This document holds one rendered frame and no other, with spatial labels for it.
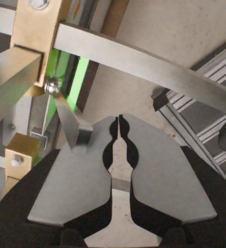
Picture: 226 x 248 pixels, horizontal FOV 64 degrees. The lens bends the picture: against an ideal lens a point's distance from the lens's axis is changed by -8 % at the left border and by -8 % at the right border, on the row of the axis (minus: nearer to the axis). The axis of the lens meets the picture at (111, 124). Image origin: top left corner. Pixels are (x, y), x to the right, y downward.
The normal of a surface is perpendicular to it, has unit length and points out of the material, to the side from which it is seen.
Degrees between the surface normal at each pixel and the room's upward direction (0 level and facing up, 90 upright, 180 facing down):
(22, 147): 90
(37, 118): 0
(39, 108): 0
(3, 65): 90
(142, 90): 0
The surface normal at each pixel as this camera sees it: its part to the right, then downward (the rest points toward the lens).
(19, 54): 0.34, -0.78
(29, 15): -0.02, 0.55
